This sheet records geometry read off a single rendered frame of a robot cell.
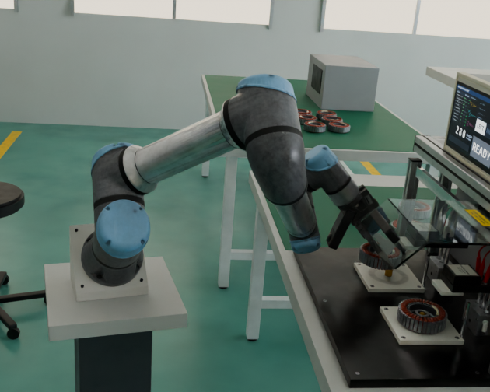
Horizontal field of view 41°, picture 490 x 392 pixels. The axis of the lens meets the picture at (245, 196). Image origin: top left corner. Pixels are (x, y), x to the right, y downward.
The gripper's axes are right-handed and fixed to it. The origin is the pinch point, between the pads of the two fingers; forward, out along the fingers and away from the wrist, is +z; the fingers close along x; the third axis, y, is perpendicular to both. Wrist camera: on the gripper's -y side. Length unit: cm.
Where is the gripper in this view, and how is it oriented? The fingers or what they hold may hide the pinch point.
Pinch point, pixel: (382, 257)
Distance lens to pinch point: 178.6
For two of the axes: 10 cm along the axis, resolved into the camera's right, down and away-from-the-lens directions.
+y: 7.9, -6.0, -1.2
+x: -1.1, -3.4, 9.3
